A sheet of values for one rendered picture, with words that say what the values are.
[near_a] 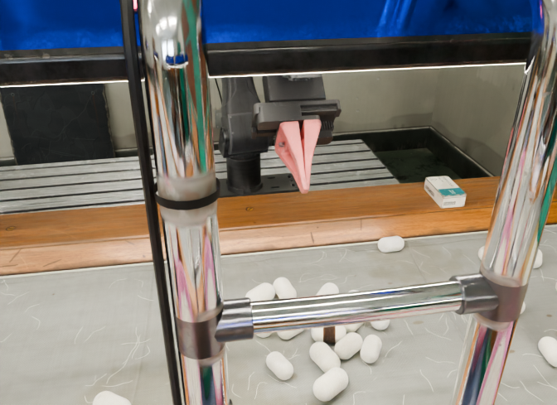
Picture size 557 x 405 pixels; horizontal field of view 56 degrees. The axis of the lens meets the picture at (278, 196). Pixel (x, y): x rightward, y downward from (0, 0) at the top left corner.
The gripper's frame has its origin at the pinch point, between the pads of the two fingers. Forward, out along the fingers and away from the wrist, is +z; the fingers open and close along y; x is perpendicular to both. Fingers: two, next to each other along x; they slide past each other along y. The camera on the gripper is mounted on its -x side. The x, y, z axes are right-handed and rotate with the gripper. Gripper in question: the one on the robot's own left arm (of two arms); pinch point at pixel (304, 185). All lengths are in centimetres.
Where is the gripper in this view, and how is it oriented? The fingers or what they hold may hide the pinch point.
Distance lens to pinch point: 60.0
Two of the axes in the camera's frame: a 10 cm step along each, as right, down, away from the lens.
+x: -1.1, 3.6, 9.3
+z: 1.2, 9.3, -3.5
